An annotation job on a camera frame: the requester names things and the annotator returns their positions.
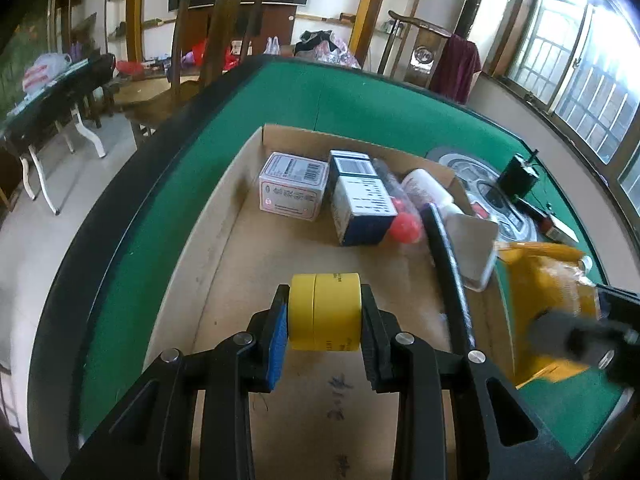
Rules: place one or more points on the plain white plastic bottle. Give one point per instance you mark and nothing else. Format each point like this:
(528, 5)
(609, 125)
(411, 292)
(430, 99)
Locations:
(425, 187)

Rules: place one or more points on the low wooden table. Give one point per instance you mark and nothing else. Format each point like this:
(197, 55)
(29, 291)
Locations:
(145, 92)

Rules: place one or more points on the yellow packet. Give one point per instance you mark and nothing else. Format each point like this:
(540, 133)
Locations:
(545, 285)

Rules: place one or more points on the wooden chair with glass ornament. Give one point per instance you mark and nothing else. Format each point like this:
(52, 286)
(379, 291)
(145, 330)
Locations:
(422, 55)

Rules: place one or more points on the standing air conditioner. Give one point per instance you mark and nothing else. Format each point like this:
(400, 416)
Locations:
(492, 5)

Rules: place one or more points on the white red plastic bag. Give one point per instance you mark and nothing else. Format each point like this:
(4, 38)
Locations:
(42, 70)

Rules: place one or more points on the black device on stand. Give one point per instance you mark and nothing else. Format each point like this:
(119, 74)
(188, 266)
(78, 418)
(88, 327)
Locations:
(517, 175)

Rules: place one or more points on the cardboard box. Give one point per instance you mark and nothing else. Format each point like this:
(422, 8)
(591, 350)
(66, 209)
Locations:
(240, 270)

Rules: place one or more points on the small pink white box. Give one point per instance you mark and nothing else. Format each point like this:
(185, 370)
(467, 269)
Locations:
(292, 195)

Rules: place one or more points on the yellow tape roll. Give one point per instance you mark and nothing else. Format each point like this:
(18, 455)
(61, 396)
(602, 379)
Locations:
(325, 310)

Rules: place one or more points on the green flower wall mural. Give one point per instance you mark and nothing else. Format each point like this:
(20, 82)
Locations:
(22, 45)

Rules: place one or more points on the barred window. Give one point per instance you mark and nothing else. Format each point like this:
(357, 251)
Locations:
(575, 75)

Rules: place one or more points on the maroon cloth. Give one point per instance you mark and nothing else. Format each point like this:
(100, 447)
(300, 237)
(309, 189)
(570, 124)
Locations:
(455, 67)

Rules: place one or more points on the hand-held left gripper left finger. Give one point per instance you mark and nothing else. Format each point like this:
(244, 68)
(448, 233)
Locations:
(277, 350)

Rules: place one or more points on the clear tube of red balls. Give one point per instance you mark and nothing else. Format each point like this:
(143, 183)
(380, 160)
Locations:
(405, 225)

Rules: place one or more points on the clear plastic bag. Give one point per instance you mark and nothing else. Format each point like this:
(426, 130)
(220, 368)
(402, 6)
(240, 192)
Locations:
(272, 45)

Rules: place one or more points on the grey round table panel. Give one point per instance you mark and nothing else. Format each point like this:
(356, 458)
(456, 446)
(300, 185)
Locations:
(480, 180)

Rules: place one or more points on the pile of clothes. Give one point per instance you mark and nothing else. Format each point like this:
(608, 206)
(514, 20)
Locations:
(325, 50)

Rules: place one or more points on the brown wooden chair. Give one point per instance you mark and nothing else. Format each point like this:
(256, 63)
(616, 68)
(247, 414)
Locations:
(222, 35)

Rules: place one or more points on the dark folding table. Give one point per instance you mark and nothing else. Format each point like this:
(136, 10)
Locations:
(60, 92)

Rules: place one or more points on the long black box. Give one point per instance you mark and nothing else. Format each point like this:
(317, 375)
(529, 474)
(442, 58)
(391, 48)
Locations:
(450, 270)

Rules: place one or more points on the white blue medicine box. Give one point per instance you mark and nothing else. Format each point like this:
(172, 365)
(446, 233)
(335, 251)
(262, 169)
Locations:
(360, 205)

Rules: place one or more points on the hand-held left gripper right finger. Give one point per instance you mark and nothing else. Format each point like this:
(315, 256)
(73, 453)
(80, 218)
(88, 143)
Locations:
(372, 345)

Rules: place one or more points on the wooden wall shelf unit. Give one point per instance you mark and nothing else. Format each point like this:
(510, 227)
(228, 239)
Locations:
(370, 0)

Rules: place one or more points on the red grey slim box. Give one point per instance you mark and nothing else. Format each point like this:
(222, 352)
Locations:
(562, 232)

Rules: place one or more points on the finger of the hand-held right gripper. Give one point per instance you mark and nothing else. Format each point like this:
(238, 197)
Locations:
(560, 332)

